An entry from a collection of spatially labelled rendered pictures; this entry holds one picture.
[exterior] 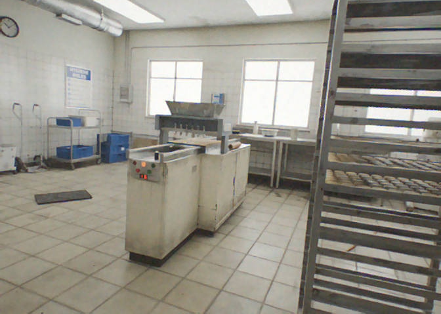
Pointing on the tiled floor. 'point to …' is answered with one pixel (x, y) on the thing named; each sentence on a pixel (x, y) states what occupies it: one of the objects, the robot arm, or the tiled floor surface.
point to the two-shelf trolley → (71, 142)
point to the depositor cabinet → (221, 187)
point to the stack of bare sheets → (62, 196)
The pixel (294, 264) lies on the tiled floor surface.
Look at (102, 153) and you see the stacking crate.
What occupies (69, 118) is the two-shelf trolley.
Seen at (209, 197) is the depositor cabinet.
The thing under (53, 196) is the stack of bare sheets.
